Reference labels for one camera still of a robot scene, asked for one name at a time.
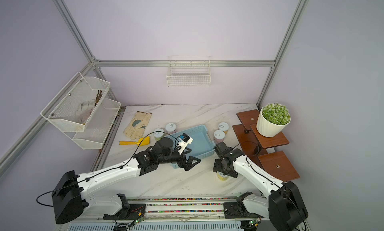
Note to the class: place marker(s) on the brown wooden stepped shelf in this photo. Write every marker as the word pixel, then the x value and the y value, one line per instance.
pixel 261 150

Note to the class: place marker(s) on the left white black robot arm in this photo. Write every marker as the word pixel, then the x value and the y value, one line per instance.
pixel 74 194

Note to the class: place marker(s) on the white pot green plant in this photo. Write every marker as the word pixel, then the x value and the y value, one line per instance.
pixel 273 118

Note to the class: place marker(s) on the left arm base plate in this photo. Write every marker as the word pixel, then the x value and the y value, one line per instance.
pixel 135 212

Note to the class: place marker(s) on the clear glass item in rack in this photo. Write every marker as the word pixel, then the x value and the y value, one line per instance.
pixel 84 111

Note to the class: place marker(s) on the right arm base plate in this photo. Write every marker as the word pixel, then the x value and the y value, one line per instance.
pixel 236 211

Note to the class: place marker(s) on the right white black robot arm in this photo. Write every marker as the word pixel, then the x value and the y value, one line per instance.
pixel 281 202

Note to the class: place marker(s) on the brown dried twig in rack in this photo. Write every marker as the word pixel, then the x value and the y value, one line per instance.
pixel 98 97

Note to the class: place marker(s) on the white wire wall basket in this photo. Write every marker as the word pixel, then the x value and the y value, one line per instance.
pixel 188 76

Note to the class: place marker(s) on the aluminium frame rail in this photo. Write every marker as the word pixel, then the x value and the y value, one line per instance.
pixel 166 63

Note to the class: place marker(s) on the yellow label can front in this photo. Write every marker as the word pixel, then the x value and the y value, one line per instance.
pixel 222 176

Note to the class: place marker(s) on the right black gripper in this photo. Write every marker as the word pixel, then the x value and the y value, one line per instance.
pixel 217 166

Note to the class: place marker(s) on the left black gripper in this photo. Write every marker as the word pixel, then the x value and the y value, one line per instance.
pixel 187 165

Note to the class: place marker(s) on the pink label can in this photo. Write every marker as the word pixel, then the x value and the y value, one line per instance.
pixel 171 128
pixel 219 136

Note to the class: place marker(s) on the green label can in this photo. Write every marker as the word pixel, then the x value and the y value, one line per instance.
pixel 158 134

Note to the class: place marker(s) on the white two-tier mesh rack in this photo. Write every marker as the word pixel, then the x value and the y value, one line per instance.
pixel 60 112

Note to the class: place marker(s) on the yellow plastic scoop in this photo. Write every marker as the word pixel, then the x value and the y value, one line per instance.
pixel 141 142

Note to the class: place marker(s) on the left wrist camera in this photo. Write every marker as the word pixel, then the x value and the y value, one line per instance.
pixel 182 142

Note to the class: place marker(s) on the orange label can back right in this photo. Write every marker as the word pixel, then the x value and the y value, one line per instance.
pixel 223 126

